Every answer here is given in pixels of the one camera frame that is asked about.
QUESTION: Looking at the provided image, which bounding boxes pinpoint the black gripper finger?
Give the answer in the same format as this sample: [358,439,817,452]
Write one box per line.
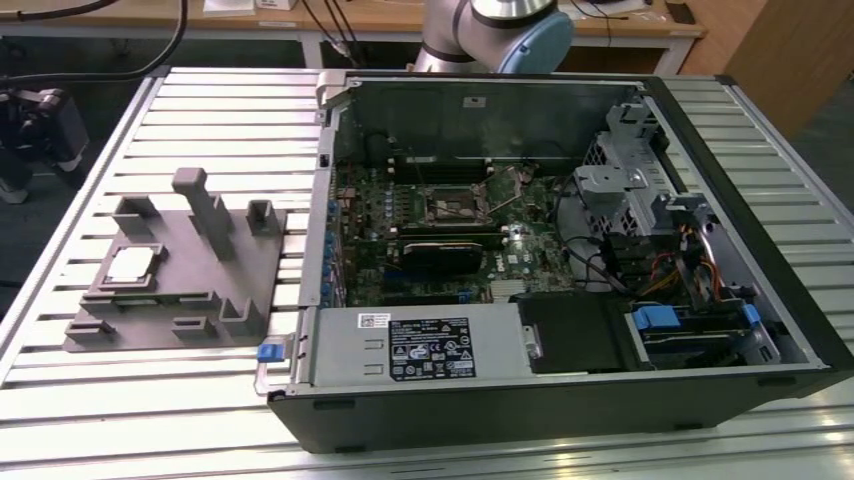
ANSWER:
[30,87,92,174]
[0,88,34,171]

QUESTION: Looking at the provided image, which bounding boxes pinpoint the silver CPU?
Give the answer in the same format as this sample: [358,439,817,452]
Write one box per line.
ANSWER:
[105,246,160,282]

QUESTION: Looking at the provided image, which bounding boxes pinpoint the CPU socket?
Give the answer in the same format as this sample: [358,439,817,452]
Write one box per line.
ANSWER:
[422,184,488,224]

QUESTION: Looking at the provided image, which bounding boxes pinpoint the grey stand foot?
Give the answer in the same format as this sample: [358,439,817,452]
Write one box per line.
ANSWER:
[0,170,31,205]

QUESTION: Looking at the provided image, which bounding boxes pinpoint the grey parts rack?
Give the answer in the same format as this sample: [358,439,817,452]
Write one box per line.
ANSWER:
[58,166,293,354]

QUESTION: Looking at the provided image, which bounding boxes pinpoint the white paper stack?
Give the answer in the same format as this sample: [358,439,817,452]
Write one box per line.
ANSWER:
[201,0,256,19]

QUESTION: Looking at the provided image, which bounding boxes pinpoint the green RAM stick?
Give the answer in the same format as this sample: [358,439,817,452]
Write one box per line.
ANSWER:
[110,294,186,306]

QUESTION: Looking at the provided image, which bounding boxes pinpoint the wooden desk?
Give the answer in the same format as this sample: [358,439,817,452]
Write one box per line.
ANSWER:
[0,0,709,71]

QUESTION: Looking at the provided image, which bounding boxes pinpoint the grey plastic case latch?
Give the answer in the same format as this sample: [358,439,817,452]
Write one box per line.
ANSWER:
[313,69,353,110]

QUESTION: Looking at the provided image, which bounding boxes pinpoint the RAM slot white clips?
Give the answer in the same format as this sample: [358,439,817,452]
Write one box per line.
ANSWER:
[384,155,496,165]
[397,228,512,237]
[384,167,496,177]

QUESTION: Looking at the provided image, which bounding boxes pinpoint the RAM slot black clips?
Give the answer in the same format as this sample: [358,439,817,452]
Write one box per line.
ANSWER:
[397,223,501,232]
[392,162,492,171]
[398,233,505,242]

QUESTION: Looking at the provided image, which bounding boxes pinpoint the grey power supply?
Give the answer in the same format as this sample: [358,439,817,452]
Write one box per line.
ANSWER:
[306,303,536,390]

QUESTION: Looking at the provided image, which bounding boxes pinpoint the black graphics card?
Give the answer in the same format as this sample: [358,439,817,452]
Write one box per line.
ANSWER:
[394,238,487,277]

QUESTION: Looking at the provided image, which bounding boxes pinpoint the silver chipset heatsink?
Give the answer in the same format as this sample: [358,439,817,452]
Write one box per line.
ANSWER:
[489,279,529,304]

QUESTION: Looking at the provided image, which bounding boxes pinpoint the green motherboard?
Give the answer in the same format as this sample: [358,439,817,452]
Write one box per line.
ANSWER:
[325,158,585,309]

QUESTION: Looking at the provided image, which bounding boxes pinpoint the grey perforated drive cage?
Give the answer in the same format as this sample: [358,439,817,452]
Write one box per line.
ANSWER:
[571,102,676,239]

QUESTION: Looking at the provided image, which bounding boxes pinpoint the black open PC case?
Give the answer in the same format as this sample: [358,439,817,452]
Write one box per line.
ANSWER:
[256,69,854,455]

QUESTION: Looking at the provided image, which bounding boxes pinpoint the black plastic cover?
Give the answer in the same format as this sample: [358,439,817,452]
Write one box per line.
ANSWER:
[516,291,656,376]

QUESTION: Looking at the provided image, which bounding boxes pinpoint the blue disk carrier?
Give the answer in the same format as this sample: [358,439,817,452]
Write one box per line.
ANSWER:
[629,303,763,354]

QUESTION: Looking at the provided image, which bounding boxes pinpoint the grey metal disk bay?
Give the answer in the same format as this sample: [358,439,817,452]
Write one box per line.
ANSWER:
[623,192,785,369]

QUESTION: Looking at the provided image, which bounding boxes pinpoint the wooden cabinet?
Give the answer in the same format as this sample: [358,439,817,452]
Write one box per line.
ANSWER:
[679,0,854,144]

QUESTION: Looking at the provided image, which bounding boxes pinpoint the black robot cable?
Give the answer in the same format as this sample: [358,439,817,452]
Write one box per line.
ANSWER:
[0,0,192,81]

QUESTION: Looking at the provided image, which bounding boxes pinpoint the black plastic cable holder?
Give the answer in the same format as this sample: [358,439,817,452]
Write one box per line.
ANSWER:
[599,232,659,289]

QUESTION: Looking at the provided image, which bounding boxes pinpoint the yellow wire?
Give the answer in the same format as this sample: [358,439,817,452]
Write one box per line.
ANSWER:
[637,224,695,297]

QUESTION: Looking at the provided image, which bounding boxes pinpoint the orange wire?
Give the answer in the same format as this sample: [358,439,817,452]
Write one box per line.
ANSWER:
[692,247,727,302]

